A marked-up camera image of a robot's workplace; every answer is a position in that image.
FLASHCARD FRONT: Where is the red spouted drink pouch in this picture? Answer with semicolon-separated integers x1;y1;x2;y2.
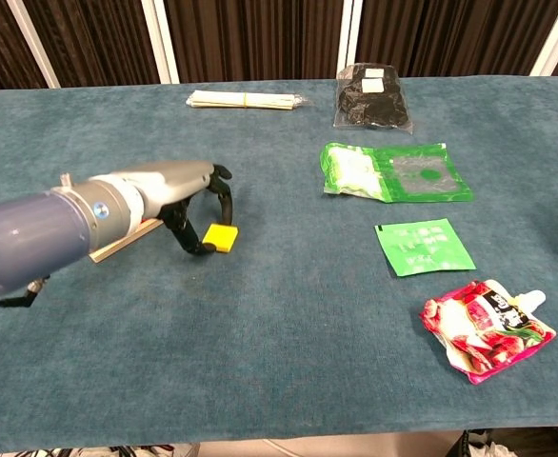
419;279;557;386

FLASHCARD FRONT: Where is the clear bag of black items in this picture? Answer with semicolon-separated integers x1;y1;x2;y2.
333;64;414;135

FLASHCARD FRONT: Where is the large green plastic pouch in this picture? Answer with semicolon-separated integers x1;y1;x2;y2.
319;141;474;205

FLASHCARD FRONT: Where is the blue table cloth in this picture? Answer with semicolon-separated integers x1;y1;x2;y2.
0;74;558;456

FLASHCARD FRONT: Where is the small green sachet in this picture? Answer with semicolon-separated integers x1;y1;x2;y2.
373;217;478;277

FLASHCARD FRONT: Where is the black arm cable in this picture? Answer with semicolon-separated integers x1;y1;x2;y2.
0;278;51;309

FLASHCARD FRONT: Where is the black storage crate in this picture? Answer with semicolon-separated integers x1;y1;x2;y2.
457;427;558;457

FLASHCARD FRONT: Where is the white sticks bundle in plastic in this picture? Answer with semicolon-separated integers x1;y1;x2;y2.
186;89;314;112

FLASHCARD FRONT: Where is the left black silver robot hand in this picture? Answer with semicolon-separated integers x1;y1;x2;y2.
133;160;235;256

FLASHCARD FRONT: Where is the yellow square tangram piece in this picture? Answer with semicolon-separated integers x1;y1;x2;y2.
201;223;240;253

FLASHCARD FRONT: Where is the wooden tangram tray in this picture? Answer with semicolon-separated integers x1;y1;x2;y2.
88;217;165;265

